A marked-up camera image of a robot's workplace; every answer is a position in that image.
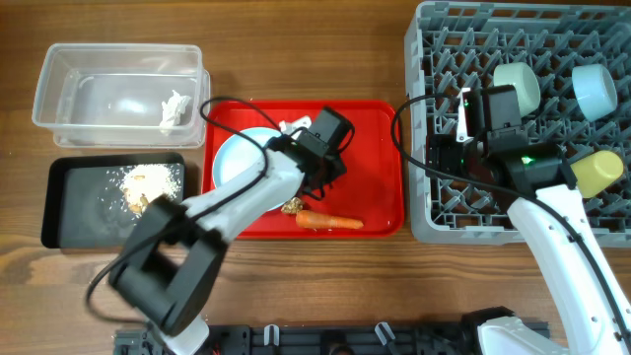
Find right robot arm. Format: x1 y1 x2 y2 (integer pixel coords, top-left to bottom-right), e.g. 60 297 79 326
428 85 630 354

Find light blue plate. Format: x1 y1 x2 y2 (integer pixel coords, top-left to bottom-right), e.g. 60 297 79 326
205 127 305 219

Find brown food scrap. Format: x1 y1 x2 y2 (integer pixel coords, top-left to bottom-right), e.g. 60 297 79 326
281 197 305 215

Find light blue bowl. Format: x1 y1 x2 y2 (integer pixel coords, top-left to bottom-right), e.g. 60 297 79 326
572 64 617 121

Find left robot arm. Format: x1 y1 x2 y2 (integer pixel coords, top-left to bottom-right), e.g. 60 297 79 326
108 107 355 354

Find white tissue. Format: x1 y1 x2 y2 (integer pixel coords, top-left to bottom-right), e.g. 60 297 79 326
159 90 191 135

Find black waste tray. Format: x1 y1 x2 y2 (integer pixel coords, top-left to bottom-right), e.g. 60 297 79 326
40 153 185 249

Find clear plastic bin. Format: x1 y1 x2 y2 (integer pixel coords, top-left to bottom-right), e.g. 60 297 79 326
32 43 211 149

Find grey dishwasher rack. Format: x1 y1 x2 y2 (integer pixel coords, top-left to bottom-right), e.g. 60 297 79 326
403 1 630 254

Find rice and food leftovers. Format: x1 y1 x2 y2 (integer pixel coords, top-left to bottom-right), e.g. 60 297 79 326
118 164 182 216

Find pale green bowl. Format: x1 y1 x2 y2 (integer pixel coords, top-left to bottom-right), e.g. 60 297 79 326
493 62 541 116

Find orange carrot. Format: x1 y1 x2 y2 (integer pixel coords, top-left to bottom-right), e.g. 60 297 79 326
296 210 364 230

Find yellow plastic cup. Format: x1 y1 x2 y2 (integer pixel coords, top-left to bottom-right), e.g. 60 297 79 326
571 151 624 198

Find red serving tray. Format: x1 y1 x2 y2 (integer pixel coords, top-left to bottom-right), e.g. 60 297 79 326
199 100 405 241

